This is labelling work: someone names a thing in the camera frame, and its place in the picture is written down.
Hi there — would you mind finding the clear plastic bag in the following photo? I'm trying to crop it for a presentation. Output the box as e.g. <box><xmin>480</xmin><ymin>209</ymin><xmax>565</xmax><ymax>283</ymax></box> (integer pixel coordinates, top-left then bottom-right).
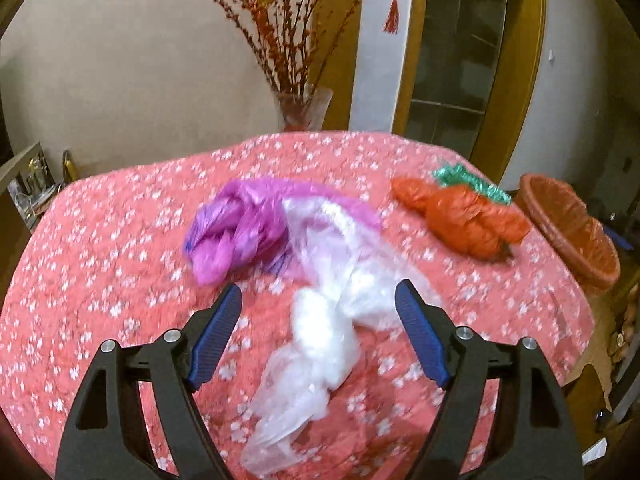
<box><xmin>241</xmin><ymin>197</ymin><xmax>442</xmax><ymax>478</ymax></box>

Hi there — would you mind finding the orange woven trash basket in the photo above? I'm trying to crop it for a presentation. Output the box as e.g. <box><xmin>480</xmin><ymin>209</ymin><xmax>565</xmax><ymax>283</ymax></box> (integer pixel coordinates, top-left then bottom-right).
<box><xmin>514</xmin><ymin>174</ymin><xmax>620</xmax><ymax>296</ymax></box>

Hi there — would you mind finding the pink floral tablecloth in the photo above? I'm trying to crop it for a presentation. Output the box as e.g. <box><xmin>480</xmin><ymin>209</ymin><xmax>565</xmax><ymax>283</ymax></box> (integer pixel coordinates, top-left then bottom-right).
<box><xmin>1</xmin><ymin>133</ymin><xmax>594</xmax><ymax>479</ymax></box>

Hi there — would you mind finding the wooden tv cabinet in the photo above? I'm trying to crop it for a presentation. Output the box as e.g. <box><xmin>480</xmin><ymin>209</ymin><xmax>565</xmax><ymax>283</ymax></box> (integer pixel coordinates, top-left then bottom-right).
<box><xmin>0</xmin><ymin>141</ymin><xmax>47</xmax><ymax>306</ymax></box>

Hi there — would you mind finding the orange plastic bag knotted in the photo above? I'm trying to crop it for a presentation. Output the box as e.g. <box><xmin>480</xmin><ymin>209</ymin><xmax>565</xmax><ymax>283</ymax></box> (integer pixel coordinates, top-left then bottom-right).
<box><xmin>390</xmin><ymin>177</ymin><xmax>530</xmax><ymax>261</ymax></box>

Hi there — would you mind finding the purple plastic bag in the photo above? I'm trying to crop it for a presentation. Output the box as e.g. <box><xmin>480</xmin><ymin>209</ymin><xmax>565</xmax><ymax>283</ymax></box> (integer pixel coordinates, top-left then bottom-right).
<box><xmin>183</xmin><ymin>178</ymin><xmax>382</xmax><ymax>286</ymax></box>

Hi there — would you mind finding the clutter on cabinet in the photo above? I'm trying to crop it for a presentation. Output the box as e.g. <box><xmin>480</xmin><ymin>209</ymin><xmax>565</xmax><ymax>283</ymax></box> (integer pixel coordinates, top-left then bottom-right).
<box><xmin>1</xmin><ymin>142</ymin><xmax>80</xmax><ymax>232</ymax></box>

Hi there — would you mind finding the green foil wrapper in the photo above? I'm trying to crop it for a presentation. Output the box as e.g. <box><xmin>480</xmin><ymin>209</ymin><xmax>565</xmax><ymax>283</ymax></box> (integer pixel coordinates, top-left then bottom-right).
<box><xmin>432</xmin><ymin>162</ymin><xmax>512</xmax><ymax>206</ymax></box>

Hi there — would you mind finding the glass vase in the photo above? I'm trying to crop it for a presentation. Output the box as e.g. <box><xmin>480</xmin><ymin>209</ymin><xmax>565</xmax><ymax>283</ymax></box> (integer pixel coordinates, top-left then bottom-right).
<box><xmin>273</xmin><ymin>84</ymin><xmax>333</xmax><ymax>132</ymax></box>

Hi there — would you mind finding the wooden framed glass door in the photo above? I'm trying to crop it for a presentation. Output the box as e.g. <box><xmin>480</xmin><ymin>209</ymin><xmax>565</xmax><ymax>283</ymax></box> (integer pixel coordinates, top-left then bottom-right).
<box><xmin>392</xmin><ymin>0</ymin><xmax>546</xmax><ymax>182</ymax></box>

